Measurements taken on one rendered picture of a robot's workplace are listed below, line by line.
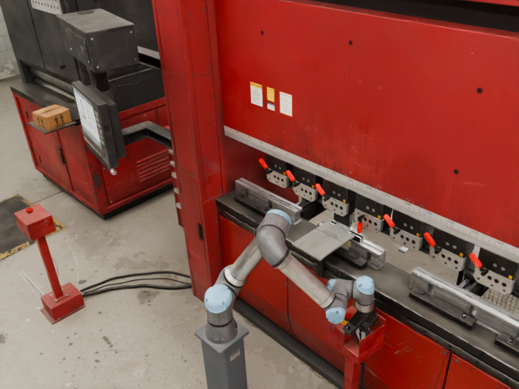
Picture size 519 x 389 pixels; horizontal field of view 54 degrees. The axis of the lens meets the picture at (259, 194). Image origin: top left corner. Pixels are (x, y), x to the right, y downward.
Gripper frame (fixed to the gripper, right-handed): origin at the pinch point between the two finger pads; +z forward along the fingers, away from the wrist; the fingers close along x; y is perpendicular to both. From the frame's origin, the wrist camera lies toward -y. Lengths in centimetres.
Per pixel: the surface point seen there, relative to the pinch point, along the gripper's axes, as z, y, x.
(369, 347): 0.9, 0.4, -4.8
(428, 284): -18.4, 33.8, -8.3
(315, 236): -26, 14, 45
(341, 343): 2.1, -6.6, 5.6
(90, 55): -114, -41, 138
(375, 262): -16.5, 29.5, 19.1
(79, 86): -91, -43, 168
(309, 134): -72, 28, 61
